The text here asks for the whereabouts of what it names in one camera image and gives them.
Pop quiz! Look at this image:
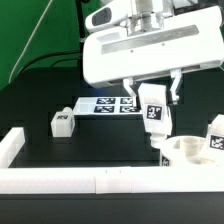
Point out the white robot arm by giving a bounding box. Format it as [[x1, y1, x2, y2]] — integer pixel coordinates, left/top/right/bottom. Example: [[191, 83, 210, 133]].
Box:
[[83, 0, 224, 103]]

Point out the white marker tag board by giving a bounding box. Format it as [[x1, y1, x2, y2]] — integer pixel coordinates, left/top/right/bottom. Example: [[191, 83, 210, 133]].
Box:
[[73, 97, 141, 115]]

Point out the white cable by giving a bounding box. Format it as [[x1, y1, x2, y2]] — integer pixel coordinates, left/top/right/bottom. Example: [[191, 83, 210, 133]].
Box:
[[7, 0, 54, 84]]

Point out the white U-shaped fence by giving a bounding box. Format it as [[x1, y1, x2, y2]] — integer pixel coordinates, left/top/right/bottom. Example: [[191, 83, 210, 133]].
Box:
[[0, 127, 224, 194]]

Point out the black cable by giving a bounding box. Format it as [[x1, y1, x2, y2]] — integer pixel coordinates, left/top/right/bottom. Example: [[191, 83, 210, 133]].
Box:
[[15, 49, 88, 78]]

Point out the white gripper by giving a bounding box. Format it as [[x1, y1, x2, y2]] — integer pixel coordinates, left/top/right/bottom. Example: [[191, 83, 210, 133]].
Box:
[[83, 6, 224, 107]]

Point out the white round stool seat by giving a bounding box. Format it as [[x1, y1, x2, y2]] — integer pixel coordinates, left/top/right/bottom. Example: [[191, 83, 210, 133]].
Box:
[[159, 136, 224, 167]]

